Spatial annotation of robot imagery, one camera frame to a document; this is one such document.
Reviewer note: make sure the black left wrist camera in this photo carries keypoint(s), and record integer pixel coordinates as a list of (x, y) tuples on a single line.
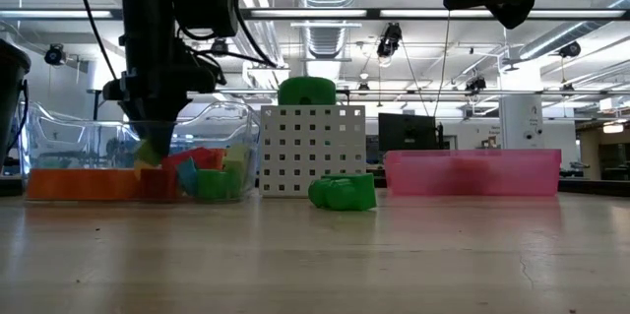
[(209, 4)]

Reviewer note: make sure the small pale green toy brick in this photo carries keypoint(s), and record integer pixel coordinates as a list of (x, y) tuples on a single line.
[(238, 156)]

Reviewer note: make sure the green foam die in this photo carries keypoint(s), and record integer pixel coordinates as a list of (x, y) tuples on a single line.
[(305, 90)]

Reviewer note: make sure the black ceiling spotlight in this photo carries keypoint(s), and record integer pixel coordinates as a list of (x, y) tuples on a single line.
[(389, 41), (571, 49), (219, 47), (475, 83), (54, 54)]

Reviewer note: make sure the long green toy block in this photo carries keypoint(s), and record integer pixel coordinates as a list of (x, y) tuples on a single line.
[(211, 185)]

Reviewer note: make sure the black overhead light bar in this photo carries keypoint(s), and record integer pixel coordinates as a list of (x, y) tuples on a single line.
[(374, 14)]

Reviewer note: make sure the small pale yellow toy brick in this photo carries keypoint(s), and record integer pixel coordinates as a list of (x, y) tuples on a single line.
[(140, 170)]

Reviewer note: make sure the pink plastic tray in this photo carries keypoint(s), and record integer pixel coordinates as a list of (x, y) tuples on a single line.
[(517, 171)]

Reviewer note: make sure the short green toy block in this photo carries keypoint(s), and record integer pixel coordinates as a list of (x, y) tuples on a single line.
[(344, 193)]

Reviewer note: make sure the white perforated basket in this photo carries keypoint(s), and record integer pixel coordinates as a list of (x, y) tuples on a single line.
[(275, 120)]

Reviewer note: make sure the clear plastic bin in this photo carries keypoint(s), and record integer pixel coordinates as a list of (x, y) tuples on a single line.
[(74, 132)]

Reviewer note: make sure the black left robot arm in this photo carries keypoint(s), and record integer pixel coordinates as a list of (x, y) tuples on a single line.
[(147, 18)]

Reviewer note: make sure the black monitor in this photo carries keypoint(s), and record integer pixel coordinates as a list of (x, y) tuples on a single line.
[(403, 132)]

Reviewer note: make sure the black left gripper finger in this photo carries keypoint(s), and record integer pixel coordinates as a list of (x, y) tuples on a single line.
[(143, 127), (170, 127)]

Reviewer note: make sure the small blue toy brick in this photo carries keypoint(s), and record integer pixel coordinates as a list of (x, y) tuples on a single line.
[(187, 176)]

